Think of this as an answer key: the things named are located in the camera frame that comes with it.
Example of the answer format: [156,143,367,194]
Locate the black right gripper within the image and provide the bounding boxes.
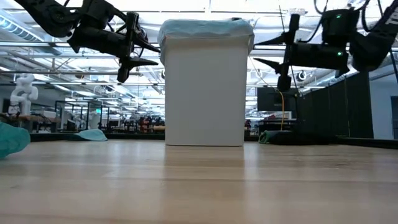
[254,14,351,93]

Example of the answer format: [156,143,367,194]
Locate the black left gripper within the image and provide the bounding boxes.
[67,11,162,83]

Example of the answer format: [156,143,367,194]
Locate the light blue trash bag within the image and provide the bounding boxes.
[157,18,255,65]

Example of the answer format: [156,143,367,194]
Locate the white plastic trash bin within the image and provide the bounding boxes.
[164,34,249,147]

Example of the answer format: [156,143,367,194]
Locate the large teal trash bag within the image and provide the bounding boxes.
[0,122,31,159]

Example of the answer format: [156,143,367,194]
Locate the small folded teal bag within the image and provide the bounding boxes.
[73,129,109,142]

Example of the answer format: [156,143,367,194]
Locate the black monitor screen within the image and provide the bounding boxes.
[257,86,299,112]

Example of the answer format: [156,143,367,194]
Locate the black framed workcell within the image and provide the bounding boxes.
[55,100,109,131]

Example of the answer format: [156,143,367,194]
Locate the black gloves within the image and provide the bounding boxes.
[258,129,293,145]

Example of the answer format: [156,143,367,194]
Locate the grey door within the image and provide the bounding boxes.
[391,95,398,140]

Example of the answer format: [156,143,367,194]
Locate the yellow hanging cable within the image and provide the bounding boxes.
[275,90,285,131]

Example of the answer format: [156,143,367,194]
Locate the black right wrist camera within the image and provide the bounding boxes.
[322,8,361,44]

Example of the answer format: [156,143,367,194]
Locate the black partition wall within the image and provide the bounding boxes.
[298,70,374,139]

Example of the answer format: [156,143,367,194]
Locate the black metal table frame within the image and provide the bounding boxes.
[30,133,398,150]

